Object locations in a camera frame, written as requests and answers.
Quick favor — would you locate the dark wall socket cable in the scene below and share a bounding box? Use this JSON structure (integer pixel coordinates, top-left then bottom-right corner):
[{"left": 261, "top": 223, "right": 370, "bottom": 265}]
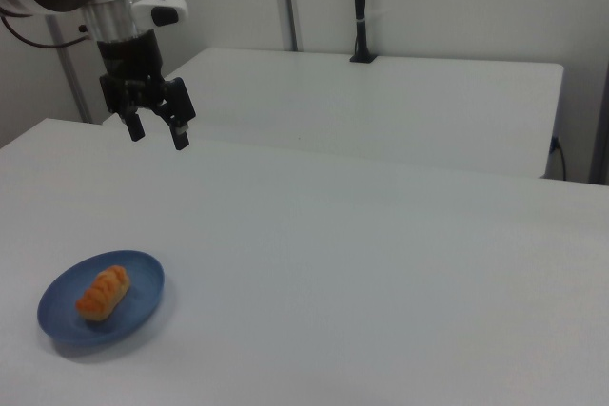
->
[{"left": 550, "top": 136, "right": 568, "bottom": 183}]

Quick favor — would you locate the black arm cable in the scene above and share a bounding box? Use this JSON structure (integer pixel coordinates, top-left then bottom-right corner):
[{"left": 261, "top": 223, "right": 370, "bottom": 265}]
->
[{"left": 0, "top": 9, "right": 94, "bottom": 50}]

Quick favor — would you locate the orange glazed bread roll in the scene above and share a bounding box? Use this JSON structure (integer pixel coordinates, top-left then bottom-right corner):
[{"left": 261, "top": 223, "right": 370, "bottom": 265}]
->
[{"left": 75, "top": 264, "right": 131, "bottom": 322}]

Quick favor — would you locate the blue round plate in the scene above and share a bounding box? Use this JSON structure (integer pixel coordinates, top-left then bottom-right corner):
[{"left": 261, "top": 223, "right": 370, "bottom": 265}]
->
[{"left": 36, "top": 248, "right": 167, "bottom": 348}]

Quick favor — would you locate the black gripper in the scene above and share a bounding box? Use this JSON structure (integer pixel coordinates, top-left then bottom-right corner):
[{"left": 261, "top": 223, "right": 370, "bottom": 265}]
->
[{"left": 96, "top": 29, "right": 197, "bottom": 151}]

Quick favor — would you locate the white side table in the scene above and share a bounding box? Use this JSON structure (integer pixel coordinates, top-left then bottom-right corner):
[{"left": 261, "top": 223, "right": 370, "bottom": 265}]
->
[{"left": 102, "top": 48, "right": 565, "bottom": 180}]

